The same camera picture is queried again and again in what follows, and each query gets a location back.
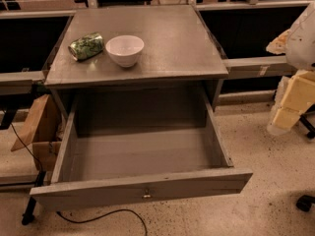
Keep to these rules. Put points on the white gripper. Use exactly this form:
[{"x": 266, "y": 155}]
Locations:
[{"x": 302, "y": 43}]

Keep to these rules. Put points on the grey top drawer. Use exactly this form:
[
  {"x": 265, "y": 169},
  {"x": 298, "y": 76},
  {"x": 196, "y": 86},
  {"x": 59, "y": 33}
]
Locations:
[{"x": 113, "y": 166}]

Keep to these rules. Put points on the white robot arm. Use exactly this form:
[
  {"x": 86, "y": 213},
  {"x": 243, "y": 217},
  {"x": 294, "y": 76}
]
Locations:
[{"x": 300, "y": 43}]

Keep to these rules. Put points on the grey wooden drawer cabinet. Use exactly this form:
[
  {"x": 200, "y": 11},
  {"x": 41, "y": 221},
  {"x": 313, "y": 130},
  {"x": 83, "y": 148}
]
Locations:
[{"x": 166, "y": 87}]

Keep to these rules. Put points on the brass drawer knob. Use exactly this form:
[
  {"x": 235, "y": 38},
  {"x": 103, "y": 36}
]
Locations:
[{"x": 147, "y": 195}]

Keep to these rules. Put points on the white ceramic bowl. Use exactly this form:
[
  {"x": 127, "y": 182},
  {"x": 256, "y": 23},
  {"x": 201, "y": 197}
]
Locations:
[{"x": 125, "y": 50}]

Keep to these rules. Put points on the crushed green soda can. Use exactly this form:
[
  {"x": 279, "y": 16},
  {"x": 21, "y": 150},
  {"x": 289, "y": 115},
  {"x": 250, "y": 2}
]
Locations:
[{"x": 87, "y": 46}]

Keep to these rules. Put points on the brown cardboard box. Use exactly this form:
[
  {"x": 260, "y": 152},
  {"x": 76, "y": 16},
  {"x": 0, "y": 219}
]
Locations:
[{"x": 40, "y": 131}]

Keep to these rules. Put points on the black tripod stand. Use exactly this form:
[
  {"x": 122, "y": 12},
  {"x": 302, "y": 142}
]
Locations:
[{"x": 28, "y": 216}]

